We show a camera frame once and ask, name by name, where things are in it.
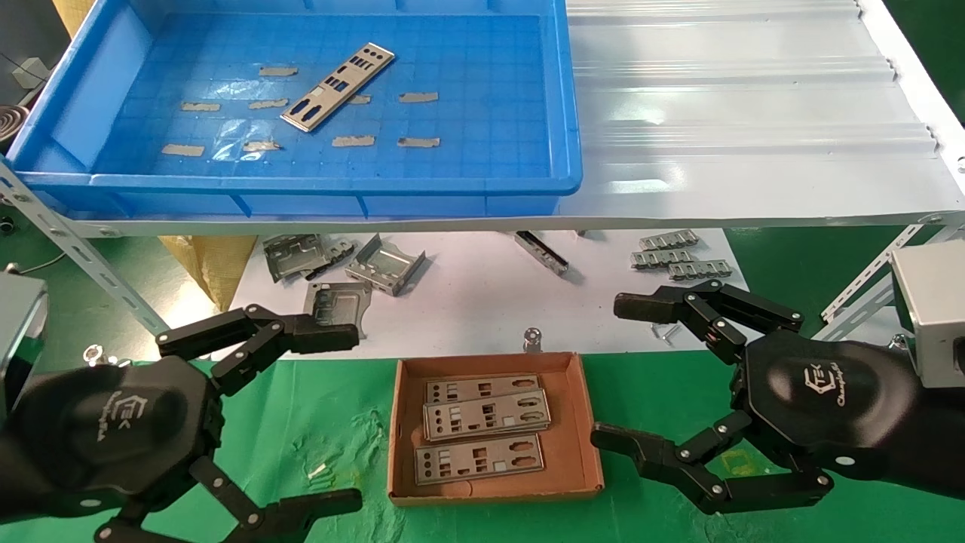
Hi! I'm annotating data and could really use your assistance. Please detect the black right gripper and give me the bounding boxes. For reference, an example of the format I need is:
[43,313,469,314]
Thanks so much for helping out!
[590,279,965,516]

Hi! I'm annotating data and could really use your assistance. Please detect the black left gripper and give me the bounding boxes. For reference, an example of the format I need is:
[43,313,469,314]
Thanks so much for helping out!
[0,304,364,543]

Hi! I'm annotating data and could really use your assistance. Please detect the metal IO shield plate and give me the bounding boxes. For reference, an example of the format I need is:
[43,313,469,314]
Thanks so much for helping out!
[422,389,553,443]
[280,42,397,133]
[426,374,542,404]
[414,434,545,486]

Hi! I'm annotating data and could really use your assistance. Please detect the brown cardboard box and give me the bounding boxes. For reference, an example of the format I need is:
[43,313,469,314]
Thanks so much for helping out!
[387,351,605,507]

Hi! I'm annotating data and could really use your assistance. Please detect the blue plastic tray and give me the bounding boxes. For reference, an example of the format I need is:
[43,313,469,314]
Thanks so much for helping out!
[4,0,584,219]

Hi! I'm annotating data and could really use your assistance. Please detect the small white box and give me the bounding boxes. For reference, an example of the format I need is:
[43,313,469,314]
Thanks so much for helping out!
[11,57,50,87]

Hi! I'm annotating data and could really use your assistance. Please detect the tan cardboard piece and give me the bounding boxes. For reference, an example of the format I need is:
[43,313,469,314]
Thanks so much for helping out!
[51,0,97,37]

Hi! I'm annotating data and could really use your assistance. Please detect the green table cloth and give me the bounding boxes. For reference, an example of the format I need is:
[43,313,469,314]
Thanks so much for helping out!
[0,219,965,543]

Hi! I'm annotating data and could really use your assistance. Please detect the small perforated metal strip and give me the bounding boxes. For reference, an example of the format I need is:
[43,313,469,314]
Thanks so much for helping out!
[639,229,700,251]
[630,250,697,270]
[668,259,735,281]

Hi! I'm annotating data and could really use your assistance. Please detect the flat slotted metal plate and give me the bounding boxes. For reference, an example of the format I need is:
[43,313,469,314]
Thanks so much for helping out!
[303,281,373,339]

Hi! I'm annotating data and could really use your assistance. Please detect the yellow woven bag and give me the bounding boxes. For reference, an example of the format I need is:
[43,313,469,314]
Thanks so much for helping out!
[157,235,259,314]

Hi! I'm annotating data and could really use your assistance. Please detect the grey slotted angle bar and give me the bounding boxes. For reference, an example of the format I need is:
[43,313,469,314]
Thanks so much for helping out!
[0,162,170,336]
[814,222,965,342]

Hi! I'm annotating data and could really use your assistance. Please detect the white paper sheet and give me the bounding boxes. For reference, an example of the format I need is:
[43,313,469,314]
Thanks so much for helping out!
[211,230,751,361]

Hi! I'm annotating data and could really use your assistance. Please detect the white corrugated shelf board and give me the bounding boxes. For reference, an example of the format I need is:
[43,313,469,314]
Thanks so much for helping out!
[75,0,965,238]

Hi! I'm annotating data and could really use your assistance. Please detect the folded grey metal bracket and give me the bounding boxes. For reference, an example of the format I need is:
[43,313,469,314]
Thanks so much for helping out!
[262,234,332,284]

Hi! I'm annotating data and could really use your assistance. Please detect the U-shaped metal bracket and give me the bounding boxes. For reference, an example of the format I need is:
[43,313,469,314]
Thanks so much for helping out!
[345,233,427,297]

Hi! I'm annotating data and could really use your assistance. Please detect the narrow metal rail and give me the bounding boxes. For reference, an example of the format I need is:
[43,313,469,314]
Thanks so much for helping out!
[514,231,569,277]

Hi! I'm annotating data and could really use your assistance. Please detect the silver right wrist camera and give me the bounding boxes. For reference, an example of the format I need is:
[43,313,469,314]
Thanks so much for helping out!
[890,240,965,389]

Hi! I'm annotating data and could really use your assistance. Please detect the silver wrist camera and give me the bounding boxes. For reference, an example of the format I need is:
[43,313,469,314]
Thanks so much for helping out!
[890,240,965,389]
[0,273,48,423]

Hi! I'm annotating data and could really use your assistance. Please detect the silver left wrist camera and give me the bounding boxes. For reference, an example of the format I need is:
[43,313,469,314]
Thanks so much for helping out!
[0,273,48,423]

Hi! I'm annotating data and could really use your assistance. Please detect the thin grey cable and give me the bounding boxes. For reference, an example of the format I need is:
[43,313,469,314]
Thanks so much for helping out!
[11,253,67,274]

